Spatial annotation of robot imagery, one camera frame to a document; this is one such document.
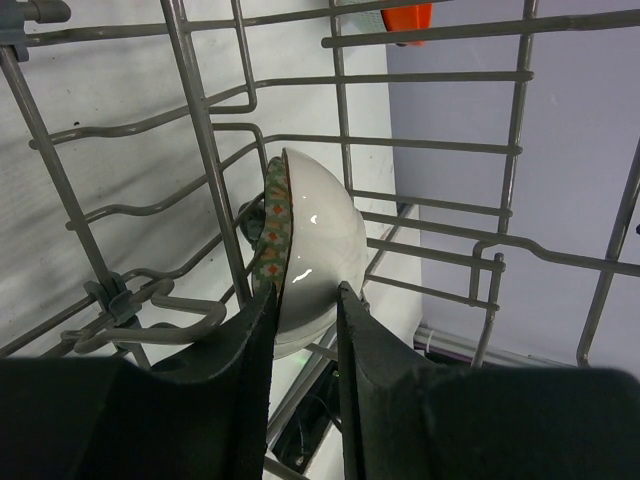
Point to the grey wire dish rack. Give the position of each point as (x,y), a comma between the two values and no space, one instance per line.
(135,143)

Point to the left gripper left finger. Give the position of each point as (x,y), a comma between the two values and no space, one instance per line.
(199,414)

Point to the small white bowl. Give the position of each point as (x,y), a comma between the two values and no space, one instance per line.
(313,239)

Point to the small orange bowl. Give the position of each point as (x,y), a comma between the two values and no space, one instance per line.
(408,18)

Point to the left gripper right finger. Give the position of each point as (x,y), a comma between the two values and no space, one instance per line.
(405,417)

